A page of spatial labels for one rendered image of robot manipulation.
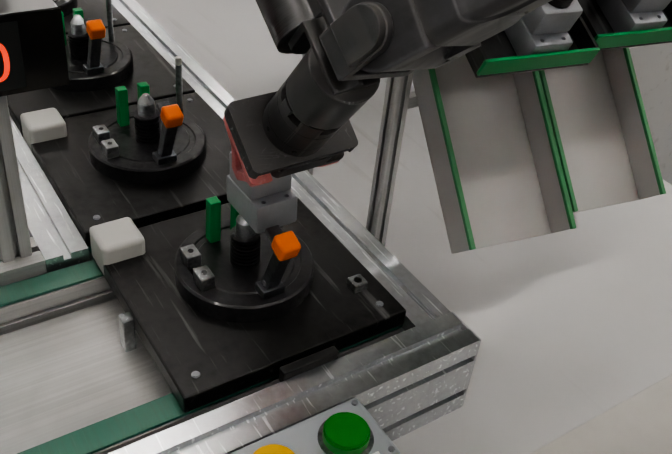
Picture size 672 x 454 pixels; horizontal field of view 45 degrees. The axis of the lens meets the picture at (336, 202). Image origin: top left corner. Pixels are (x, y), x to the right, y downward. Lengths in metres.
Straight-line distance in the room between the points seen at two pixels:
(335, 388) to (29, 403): 0.28
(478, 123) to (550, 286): 0.26
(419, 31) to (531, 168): 0.44
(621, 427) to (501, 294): 0.22
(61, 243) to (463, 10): 0.55
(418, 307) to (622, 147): 0.35
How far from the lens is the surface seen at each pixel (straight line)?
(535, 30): 0.78
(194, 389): 0.73
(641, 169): 1.03
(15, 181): 0.84
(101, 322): 0.87
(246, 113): 0.67
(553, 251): 1.13
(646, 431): 0.94
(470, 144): 0.90
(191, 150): 0.99
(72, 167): 1.00
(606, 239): 1.18
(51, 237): 0.91
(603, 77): 1.05
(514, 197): 0.91
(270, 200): 0.75
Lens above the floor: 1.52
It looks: 36 degrees down
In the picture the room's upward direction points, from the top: 6 degrees clockwise
